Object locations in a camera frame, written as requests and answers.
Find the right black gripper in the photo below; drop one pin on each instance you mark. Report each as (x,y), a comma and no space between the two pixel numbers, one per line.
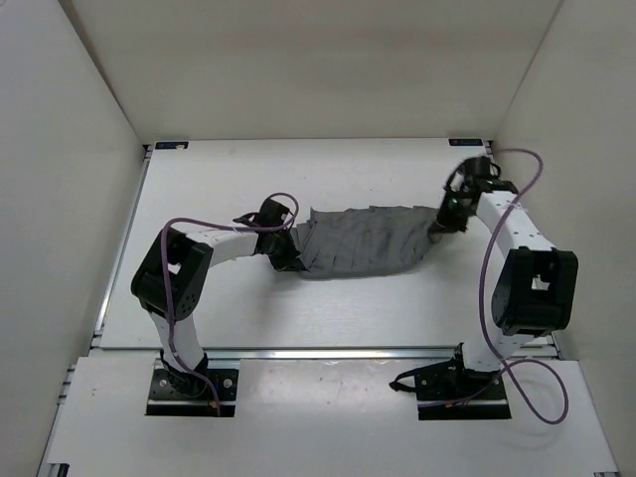
(443,225)

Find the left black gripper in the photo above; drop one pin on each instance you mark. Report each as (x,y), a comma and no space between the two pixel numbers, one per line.
(289,260)

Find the grey pleated skirt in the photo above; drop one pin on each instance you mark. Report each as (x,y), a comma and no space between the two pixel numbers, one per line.
(360,243)

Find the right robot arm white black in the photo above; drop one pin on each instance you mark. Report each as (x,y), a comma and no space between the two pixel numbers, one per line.
(534,292)

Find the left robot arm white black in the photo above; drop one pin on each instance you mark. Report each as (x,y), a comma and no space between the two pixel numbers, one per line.
(170,280)

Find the right blue corner label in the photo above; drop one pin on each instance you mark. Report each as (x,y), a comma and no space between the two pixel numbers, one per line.
(465,142)

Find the blue corner label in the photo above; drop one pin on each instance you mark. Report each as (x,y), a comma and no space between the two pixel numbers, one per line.
(465,142)
(171,145)

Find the left blue corner label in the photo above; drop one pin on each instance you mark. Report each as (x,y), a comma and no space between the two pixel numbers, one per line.
(171,145)

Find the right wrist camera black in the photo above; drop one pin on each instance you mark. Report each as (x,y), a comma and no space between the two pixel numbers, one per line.
(477,175)

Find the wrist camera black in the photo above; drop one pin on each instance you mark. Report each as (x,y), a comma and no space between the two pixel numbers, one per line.
(270,217)
(477,175)

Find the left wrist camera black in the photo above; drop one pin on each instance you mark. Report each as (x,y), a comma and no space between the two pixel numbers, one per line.
(270,217)

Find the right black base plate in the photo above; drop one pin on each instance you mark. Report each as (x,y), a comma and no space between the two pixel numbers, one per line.
(447,391)

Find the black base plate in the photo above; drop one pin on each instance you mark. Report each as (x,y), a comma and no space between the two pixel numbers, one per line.
(190,396)
(447,391)

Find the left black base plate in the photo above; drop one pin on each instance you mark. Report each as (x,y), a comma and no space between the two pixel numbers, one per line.
(190,396)

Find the aluminium front rail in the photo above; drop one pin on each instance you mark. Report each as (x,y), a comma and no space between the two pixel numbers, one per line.
(330,354)

